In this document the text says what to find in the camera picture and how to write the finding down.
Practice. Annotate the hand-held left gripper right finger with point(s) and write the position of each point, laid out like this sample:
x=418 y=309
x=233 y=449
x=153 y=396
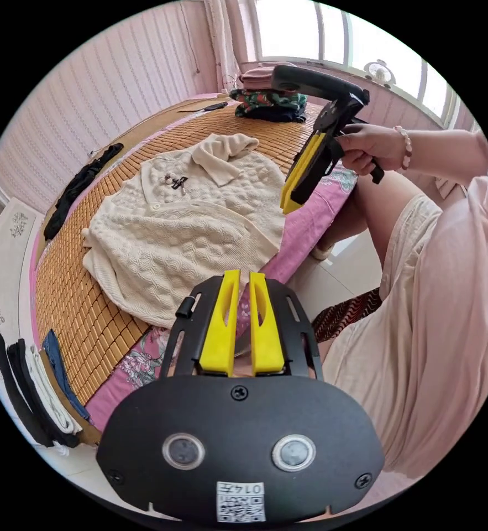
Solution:
x=265 y=336

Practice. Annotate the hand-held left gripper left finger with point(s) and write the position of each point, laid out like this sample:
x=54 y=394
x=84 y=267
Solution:
x=221 y=332

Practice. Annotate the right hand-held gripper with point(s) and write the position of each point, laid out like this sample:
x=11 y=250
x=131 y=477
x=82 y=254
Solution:
x=330 y=141

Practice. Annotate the person's right forearm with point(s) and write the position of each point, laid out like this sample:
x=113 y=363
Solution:
x=442 y=153

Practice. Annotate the white knitted sweater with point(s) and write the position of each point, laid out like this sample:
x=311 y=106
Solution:
x=177 y=240

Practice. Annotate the person's right hand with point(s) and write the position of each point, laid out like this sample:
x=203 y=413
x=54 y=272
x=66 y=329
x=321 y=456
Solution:
x=372 y=145

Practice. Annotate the pile of pink green clothes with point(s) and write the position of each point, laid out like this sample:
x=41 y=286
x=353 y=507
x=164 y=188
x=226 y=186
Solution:
x=268 y=101

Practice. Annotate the red patterned floor mat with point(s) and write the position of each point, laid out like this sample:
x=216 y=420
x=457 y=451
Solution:
x=347 y=311

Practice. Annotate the small white fan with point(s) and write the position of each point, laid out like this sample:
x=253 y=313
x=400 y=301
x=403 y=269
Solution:
x=378 y=74

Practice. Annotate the bed with woven mat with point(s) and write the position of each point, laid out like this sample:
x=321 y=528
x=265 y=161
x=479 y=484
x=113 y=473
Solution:
x=82 y=315

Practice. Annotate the window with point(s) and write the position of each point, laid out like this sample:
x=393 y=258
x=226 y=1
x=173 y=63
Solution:
x=293 y=29

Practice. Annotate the pink curtain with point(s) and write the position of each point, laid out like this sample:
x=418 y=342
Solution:
x=221 y=37

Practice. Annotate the person's body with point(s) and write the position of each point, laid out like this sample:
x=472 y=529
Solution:
x=434 y=311

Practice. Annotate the pile of black white clothes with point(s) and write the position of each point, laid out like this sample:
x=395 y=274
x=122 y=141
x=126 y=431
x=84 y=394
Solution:
x=28 y=386

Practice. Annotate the black garment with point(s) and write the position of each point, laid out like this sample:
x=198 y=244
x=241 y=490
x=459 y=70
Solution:
x=78 y=186

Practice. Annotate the white headboard with floral print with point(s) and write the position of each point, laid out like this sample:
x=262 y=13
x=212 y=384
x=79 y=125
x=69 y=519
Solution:
x=7 y=269

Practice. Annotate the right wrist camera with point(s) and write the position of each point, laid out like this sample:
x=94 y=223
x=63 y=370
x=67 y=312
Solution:
x=310 y=81

